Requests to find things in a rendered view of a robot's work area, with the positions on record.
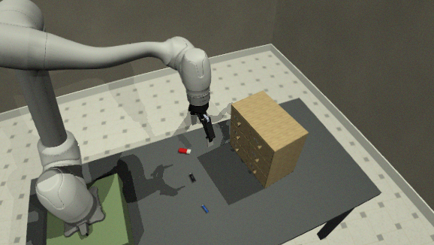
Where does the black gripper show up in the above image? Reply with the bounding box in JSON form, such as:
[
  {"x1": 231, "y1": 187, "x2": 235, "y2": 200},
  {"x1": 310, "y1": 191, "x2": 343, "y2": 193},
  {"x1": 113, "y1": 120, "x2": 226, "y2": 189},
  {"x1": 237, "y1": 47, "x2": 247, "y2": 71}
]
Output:
[{"x1": 188, "y1": 102, "x2": 215, "y2": 147}]

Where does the small wooden chest of drawers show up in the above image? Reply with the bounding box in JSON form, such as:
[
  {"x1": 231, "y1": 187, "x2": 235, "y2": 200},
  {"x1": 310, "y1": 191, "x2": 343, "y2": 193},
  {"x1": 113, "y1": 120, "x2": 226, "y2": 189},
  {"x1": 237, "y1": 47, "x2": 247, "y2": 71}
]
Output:
[{"x1": 231, "y1": 91, "x2": 308, "y2": 188}]

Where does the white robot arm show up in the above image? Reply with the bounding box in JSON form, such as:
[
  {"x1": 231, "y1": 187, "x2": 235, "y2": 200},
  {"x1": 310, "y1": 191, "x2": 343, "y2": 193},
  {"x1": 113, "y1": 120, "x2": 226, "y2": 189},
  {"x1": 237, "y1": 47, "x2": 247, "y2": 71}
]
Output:
[{"x1": 0, "y1": 0, "x2": 211, "y2": 237}]

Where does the wooden drawer front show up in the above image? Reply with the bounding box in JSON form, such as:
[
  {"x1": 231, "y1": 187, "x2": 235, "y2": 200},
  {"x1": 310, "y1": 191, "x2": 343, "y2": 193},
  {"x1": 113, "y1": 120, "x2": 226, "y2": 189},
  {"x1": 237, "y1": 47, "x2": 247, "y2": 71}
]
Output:
[
  {"x1": 231, "y1": 106, "x2": 251, "y2": 139},
  {"x1": 231, "y1": 121, "x2": 249, "y2": 152},
  {"x1": 249, "y1": 143, "x2": 270, "y2": 176},
  {"x1": 250, "y1": 128, "x2": 273, "y2": 163},
  {"x1": 247, "y1": 156, "x2": 267, "y2": 186},
  {"x1": 231, "y1": 135, "x2": 247, "y2": 163}
]

